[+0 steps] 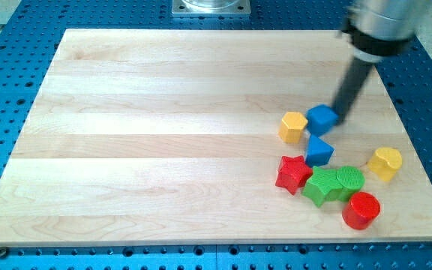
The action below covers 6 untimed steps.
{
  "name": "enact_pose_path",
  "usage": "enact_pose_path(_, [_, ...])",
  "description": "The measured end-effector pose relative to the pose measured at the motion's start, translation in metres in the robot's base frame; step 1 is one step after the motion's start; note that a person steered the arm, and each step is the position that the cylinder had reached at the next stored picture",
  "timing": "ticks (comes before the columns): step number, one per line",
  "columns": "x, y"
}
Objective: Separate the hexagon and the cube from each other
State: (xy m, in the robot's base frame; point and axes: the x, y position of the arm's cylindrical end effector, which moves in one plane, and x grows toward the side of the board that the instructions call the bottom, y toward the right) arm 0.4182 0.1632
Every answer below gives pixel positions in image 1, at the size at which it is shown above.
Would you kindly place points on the black pusher rod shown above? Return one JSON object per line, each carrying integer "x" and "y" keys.
{"x": 350, "y": 87}

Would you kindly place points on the blue cube block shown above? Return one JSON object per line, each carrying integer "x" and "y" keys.
{"x": 321, "y": 119}

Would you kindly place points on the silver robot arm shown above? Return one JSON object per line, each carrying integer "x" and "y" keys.
{"x": 376, "y": 29}

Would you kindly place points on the yellow hexagon block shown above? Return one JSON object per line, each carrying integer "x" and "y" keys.
{"x": 292, "y": 126}

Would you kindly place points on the blue triangle block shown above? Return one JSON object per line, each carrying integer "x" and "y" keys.
{"x": 318, "y": 152}

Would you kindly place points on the yellow heart block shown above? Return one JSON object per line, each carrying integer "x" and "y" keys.
{"x": 385, "y": 163}

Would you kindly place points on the green cylinder block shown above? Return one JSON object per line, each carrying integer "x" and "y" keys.
{"x": 351, "y": 179}

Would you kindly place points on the green star block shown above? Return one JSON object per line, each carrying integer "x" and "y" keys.
{"x": 322, "y": 186}

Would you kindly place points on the red star block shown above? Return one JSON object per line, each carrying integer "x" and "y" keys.
{"x": 292, "y": 173}

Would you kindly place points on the red cylinder block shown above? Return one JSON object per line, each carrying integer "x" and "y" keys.
{"x": 361, "y": 210}

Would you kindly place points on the wooden board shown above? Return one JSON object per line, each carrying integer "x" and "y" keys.
{"x": 170, "y": 137}

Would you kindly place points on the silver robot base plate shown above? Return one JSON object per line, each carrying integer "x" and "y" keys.
{"x": 210, "y": 7}

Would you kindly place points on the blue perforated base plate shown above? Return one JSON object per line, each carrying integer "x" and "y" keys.
{"x": 28, "y": 41}

